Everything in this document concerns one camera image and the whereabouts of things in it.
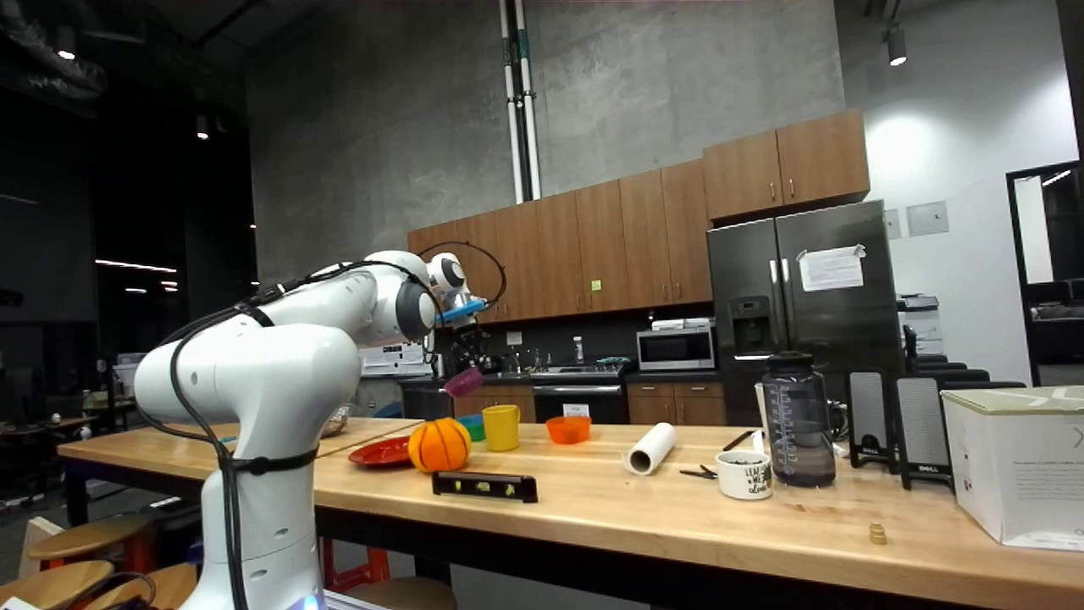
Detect blue teal bowl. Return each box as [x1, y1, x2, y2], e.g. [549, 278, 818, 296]
[459, 414, 485, 440]

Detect microwave oven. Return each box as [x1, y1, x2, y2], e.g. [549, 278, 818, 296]
[637, 329, 716, 373]

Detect paper note on fridge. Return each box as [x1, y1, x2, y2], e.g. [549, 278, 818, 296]
[801, 243, 867, 291]

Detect red plate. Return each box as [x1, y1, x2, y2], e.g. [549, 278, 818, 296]
[348, 437, 410, 471]

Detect stainless steel refrigerator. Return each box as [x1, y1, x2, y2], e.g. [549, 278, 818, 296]
[705, 200, 900, 424]

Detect black stand panels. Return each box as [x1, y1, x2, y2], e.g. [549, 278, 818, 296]
[848, 373, 957, 488]

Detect dark translucent pitcher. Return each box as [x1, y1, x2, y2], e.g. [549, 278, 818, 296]
[762, 352, 837, 488]

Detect white cardboard box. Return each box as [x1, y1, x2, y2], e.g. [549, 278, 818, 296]
[943, 388, 1084, 551]

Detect wooden upper cabinets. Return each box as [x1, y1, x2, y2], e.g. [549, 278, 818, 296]
[408, 110, 871, 321]

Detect black spirit level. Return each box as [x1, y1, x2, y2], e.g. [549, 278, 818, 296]
[430, 471, 540, 502]

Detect orange toy pumpkin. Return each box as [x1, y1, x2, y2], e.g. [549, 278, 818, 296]
[408, 417, 470, 471]

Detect paper towel roll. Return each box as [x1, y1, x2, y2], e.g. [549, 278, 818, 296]
[627, 424, 677, 475]

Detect round wooden stool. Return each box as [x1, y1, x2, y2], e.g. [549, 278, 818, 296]
[0, 559, 117, 610]

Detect white cup with dark contents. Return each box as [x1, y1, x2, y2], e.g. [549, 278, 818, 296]
[717, 452, 773, 502]

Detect pink plastic bowl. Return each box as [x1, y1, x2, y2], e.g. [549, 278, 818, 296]
[443, 368, 485, 398]

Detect yellow green mug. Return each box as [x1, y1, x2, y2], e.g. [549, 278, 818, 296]
[480, 405, 523, 452]

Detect orange plastic cup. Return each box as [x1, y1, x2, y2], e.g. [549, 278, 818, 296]
[545, 417, 594, 445]

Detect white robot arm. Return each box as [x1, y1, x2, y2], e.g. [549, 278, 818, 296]
[136, 251, 477, 610]

